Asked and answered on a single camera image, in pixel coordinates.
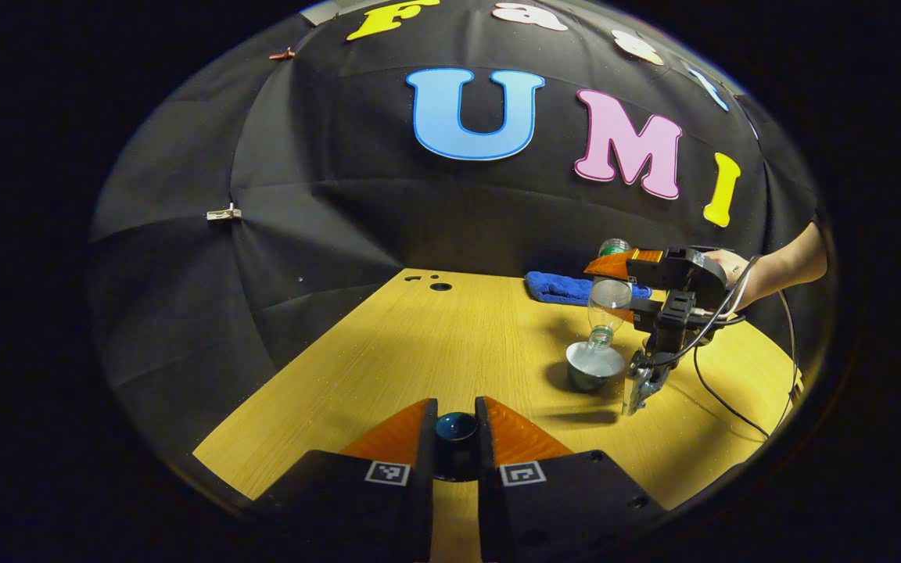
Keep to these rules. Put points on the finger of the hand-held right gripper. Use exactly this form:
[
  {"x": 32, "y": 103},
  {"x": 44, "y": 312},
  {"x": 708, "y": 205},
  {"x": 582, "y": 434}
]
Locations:
[
  {"x": 626, "y": 264},
  {"x": 646, "y": 314}
]

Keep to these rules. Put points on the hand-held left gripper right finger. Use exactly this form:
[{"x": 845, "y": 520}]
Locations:
[{"x": 486, "y": 500}]

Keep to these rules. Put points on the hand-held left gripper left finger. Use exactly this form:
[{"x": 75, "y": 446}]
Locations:
[{"x": 425, "y": 500}]

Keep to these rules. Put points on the clear plastic water bottle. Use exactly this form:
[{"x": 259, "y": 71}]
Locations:
[{"x": 608, "y": 301}]

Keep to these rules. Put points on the dark teal teacup lid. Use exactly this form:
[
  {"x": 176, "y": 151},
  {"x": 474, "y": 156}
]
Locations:
[{"x": 456, "y": 430}]

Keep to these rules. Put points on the white and teal teacup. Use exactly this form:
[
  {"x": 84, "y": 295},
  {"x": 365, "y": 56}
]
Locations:
[{"x": 585, "y": 379}]

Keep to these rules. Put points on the folded blue towel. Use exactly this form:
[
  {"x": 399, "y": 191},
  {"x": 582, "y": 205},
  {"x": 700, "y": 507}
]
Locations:
[{"x": 556, "y": 288}]

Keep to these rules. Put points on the black backdrop cloth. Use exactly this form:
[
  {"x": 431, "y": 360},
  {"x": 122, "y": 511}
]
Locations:
[{"x": 388, "y": 227}]

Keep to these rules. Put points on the white cloth clip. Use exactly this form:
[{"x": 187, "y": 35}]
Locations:
[{"x": 224, "y": 213}]

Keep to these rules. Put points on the red cloth clip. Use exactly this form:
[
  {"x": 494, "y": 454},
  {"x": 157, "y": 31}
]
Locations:
[{"x": 282, "y": 55}]

